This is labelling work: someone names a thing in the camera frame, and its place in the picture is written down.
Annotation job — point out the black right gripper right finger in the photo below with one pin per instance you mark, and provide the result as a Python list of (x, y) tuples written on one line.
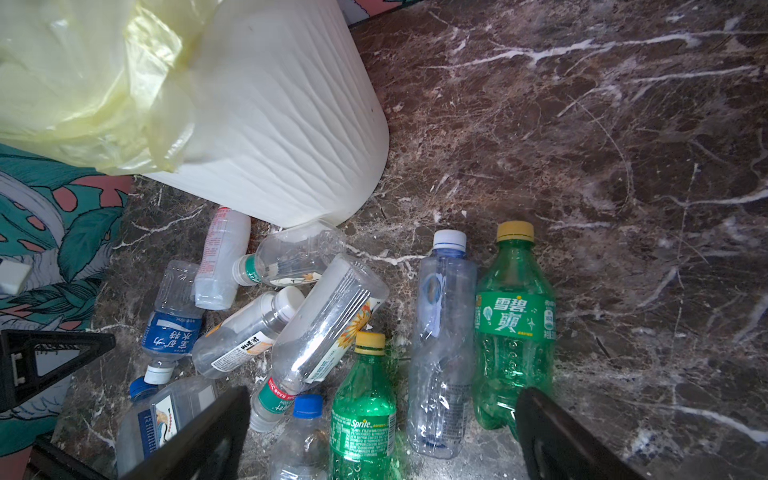
[(556, 446)]

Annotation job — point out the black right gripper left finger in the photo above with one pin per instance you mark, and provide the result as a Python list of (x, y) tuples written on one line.
[(210, 447)]

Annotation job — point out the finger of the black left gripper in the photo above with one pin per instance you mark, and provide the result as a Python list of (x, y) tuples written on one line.
[(34, 360)]

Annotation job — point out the clear bottle blue cap bird label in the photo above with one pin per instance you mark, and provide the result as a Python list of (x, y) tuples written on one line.
[(157, 415)]

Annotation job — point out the green Sprite bottle Chinese label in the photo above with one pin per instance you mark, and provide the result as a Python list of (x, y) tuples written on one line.
[(515, 330)]

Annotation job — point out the yellow plastic bin liner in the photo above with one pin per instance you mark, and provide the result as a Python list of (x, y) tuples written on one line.
[(100, 84)]

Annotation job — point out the white ribbed trash bin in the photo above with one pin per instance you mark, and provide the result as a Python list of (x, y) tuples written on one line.
[(288, 127)]

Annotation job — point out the small clear bottle blue cap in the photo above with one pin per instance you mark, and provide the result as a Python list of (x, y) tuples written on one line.
[(302, 451)]

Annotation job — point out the clear tall bottle barcode label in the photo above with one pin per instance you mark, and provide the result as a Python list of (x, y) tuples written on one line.
[(442, 358)]

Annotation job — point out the small green Sprite bottle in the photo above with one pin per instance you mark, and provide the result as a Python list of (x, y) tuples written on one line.
[(363, 420)]

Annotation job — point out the clear bottle sunflower label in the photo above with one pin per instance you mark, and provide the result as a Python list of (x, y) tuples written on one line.
[(340, 304)]

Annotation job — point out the clear bottle green band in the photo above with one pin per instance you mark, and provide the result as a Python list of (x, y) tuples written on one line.
[(294, 256)]

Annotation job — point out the white opaque bottle red cap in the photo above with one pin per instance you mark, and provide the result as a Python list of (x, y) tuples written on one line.
[(226, 242)]

